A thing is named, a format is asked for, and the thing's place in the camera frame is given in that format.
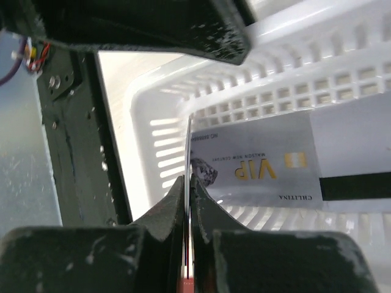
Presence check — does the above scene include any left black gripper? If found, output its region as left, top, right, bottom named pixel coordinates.
left=1, top=0, right=255, bottom=65

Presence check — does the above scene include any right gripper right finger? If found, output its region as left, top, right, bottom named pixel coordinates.
left=189, top=176, right=378, bottom=292

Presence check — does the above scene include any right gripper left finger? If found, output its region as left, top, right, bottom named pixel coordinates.
left=1, top=176, right=185, bottom=292

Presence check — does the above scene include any white plastic basket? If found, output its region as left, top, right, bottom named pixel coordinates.
left=130, top=0, right=391, bottom=254

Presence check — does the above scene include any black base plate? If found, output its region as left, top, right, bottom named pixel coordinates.
left=37, top=46, right=133, bottom=226

